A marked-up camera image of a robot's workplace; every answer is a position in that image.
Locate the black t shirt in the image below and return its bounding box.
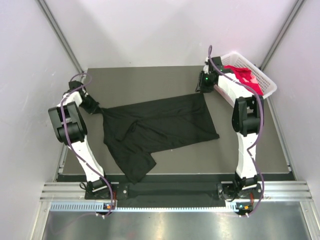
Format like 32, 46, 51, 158
99, 93, 220, 184

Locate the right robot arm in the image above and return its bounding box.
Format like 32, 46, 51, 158
195, 56, 264, 198

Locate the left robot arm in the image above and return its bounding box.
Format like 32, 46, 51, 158
48, 72, 115, 201

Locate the red t shirt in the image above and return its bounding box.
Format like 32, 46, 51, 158
224, 65, 264, 96

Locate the white plastic basket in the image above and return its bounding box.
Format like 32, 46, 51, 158
214, 52, 277, 107

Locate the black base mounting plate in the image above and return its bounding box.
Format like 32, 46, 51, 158
84, 178, 263, 207

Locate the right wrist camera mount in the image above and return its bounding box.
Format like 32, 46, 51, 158
203, 57, 213, 74

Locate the right aluminium frame post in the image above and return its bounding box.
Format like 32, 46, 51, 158
259, 0, 306, 71

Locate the aluminium frame post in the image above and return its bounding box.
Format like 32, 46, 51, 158
259, 0, 306, 71
36, 0, 84, 73

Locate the slotted cable duct rail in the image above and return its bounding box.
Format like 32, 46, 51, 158
49, 201, 249, 213

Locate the left aluminium frame post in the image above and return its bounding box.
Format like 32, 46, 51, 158
36, 0, 84, 73

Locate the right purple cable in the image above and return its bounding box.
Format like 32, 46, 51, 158
207, 44, 266, 218

